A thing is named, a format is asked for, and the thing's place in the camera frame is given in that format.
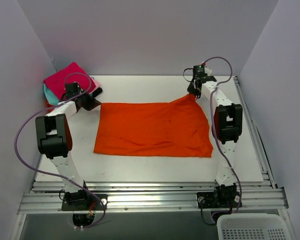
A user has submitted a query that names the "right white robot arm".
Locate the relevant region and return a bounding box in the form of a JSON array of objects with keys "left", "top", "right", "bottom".
[{"left": 187, "top": 63, "right": 243, "bottom": 207}]

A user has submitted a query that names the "white plastic basket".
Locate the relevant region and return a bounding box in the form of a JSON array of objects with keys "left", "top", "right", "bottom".
[{"left": 216, "top": 213, "right": 293, "bottom": 240}]

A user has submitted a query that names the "orange t-shirt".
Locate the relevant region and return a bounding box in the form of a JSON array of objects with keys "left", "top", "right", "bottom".
[{"left": 93, "top": 94, "right": 213, "bottom": 158}]

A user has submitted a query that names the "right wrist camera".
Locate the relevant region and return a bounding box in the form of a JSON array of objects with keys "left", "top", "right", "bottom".
[{"left": 201, "top": 62, "right": 213, "bottom": 76}]

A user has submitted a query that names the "teal folded t-shirt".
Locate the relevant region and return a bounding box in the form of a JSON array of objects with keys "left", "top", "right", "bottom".
[{"left": 43, "top": 83, "right": 59, "bottom": 106}]

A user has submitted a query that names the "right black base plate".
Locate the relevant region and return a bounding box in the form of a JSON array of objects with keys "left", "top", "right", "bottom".
[{"left": 196, "top": 191, "right": 243, "bottom": 209}]

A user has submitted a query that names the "aluminium mounting rail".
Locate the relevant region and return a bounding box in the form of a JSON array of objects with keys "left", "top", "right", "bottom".
[{"left": 18, "top": 180, "right": 289, "bottom": 214}]

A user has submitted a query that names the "pink folded t-shirt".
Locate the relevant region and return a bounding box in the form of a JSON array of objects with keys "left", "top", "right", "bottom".
[{"left": 89, "top": 76, "right": 101, "bottom": 94}]

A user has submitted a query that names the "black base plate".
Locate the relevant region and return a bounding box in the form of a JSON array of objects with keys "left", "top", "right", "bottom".
[
  {"left": 61, "top": 191, "right": 108, "bottom": 211},
  {"left": 196, "top": 191, "right": 243, "bottom": 209}
]

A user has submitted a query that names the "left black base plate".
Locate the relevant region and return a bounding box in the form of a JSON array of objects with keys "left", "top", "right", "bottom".
[{"left": 61, "top": 191, "right": 108, "bottom": 211}]

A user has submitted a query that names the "magenta folded t-shirt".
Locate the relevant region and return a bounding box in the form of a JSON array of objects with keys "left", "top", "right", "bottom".
[{"left": 43, "top": 62, "right": 96, "bottom": 100}]

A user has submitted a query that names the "black folded t-shirt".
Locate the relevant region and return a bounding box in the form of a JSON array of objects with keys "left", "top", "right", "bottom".
[{"left": 91, "top": 87, "right": 103, "bottom": 98}]

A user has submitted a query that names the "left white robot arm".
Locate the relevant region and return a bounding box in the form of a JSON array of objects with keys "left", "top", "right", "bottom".
[{"left": 35, "top": 82, "right": 101, "bottom": 210}]

